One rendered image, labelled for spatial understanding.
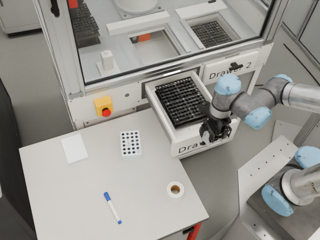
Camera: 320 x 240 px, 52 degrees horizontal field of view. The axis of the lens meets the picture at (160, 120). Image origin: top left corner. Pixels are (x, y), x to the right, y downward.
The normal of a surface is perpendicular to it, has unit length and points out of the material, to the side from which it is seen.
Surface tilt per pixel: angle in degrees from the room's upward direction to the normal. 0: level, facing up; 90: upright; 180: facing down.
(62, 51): 90
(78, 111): 90
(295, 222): 3
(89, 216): 0
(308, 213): 3
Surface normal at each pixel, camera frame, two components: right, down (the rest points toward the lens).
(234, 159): 0.04, -0.59
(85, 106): 0.40, 0.75
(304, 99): -0.79, 0.15
